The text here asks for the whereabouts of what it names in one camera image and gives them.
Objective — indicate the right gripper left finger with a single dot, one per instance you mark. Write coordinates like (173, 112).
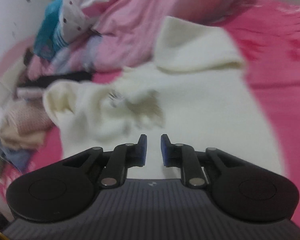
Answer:
(64, 189)

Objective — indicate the pink floral bed blanket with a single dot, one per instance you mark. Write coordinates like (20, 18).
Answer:
(267, 32)

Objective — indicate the cream white fleece sweater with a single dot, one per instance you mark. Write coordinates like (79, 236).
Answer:
(192, 90)

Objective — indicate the pink patterned duvet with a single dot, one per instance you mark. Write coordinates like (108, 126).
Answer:
(106, 35)

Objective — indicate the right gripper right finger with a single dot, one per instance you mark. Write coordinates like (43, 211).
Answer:
(237, 187)

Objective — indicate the stack of folded clothes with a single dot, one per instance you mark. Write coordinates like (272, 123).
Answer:
(24, 124)

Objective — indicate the black folded garment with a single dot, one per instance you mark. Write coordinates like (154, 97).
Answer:
(45, 81)

